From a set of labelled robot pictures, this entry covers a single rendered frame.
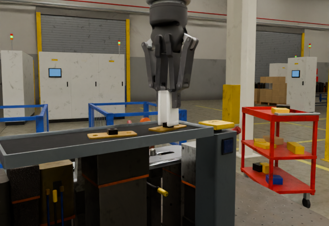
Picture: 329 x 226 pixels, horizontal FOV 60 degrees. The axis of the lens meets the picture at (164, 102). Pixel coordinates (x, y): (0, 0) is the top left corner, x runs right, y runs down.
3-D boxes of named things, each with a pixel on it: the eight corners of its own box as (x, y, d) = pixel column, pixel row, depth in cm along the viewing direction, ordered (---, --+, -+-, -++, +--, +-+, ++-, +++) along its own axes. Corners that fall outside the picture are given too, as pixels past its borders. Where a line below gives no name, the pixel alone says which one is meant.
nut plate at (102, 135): (132, 132, 54) (132, 125, 54) (138, 135, 51) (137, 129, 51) (86, 135, 51) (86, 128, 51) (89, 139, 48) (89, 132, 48)
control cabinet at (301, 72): (285, 112, 1051) (287, 45, 1030) (295, 112, 1071) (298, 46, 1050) (303, 115, 977) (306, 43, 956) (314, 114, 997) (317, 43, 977)
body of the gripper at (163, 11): (197, 5, 56) (196, 53, 57) (164, 11, 62) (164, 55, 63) (173, -3, 51) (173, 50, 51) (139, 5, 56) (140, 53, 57)
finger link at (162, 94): (160, 90, 57) (157, 90, 57) (160, 125, 58) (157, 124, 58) (170, 90, 59) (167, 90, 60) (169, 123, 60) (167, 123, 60)
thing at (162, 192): (141, 180, 75) (141, 176, 75) (168, 195, 65) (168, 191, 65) (137, 181, 74) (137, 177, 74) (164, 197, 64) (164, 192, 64)
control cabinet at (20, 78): (18, 115, 989) (14, 43, 968) (35, 114, 1006) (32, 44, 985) (2, 125, 762) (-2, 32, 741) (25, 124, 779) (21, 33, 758)
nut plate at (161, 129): (174, 124, 63) (174, 119, 63) (187, 126, 60) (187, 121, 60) (147, 130, 56) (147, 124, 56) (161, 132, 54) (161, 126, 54)
